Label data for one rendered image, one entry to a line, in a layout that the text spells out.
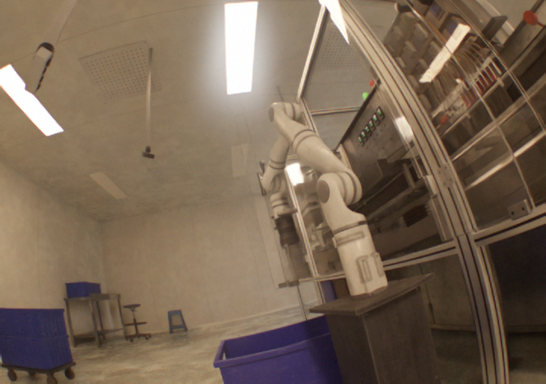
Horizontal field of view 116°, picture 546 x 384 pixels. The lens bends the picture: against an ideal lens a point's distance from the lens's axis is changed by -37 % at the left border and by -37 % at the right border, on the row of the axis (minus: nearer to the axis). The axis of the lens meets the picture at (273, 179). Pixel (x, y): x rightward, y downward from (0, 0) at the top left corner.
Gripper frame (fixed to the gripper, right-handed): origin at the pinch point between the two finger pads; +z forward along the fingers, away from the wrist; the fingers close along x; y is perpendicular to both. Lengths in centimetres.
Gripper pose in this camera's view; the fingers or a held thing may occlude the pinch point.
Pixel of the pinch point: (296, 258)
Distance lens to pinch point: 108.0
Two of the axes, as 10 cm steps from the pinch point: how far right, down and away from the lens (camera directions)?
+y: -2.5, 4.2, 8.7
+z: 2.4, 9.0, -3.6
